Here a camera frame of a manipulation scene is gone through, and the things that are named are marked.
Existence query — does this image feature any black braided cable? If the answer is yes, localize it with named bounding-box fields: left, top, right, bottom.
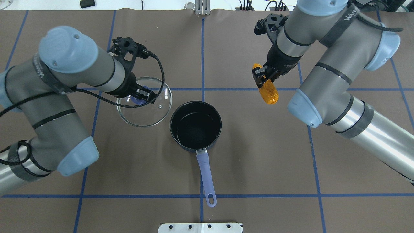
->
left=348, top=2, right=404, bottom=32
left=0, top=53, right=165, bottom=165

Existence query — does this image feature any blue saucepan with handle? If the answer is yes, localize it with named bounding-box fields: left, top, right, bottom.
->
left=170, top=101, right=222, bottom=208

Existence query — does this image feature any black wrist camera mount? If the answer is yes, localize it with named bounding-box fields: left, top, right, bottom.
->
left=254, top=13, right=289, bottom=44
left=108, top=37, right=153, bottom=76

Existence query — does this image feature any black braided left cable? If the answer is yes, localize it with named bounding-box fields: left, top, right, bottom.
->
left=0, top=53, right=165, bottom=165

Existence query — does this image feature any glass lid blue knob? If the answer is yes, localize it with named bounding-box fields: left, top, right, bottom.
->
left=116, top=76, right=173, bottom=127

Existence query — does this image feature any black braided right cable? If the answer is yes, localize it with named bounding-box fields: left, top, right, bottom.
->
left=348, top=2, right=404, bottom=32

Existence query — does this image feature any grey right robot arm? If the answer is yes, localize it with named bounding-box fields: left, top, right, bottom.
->
left=252, top=0, right=414, bottom=184

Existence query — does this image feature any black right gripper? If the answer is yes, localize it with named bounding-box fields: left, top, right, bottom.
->
left=252, top=44, right=299, bottom=88

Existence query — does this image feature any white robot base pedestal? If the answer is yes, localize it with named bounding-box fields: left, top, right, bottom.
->
left=158, top=222, right=244, bottom=233

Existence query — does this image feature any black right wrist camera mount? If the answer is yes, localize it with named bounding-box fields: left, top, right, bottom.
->
left=254, top=13, right=289, bottom=44

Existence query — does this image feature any aluminium frame post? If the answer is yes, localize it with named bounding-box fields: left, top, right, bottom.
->
left=194, top=0, right=211, bottom=15

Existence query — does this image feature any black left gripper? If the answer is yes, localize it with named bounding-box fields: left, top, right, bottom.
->
left=105, top=73, right=159, bottom=105

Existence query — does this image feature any black device on desk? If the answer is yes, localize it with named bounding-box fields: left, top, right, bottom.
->
left=79, top=0, right=96, bottom=9

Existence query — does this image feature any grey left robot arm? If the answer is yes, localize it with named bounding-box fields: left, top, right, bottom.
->
left=1, top=26, right=163, bottom=195

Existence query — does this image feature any yellow corn cob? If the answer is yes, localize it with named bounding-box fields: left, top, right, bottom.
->
left=252, top=63, right=279, bottom=105

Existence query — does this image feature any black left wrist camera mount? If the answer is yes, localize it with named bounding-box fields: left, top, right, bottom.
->
left=108, top=37, right=153, bottom=76

